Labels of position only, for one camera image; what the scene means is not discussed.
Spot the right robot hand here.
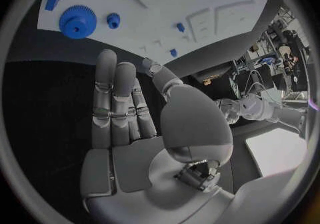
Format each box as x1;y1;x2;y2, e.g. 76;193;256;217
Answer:
78;49;236;224

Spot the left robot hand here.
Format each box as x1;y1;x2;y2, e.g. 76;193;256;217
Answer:
214;98;245;125

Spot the small blue gear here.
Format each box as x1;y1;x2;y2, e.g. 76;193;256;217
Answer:
106;13;121;29

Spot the black equipment case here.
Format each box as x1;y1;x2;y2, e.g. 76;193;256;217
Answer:
190;63;242;99

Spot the metal workshop rack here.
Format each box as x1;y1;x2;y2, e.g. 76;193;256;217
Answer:
246;5;305;65

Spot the large blue gear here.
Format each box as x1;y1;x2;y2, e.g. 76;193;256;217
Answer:
58;5;98;39

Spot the white cable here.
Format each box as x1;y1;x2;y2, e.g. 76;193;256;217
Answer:
248;82;286;109
244;69;285;107

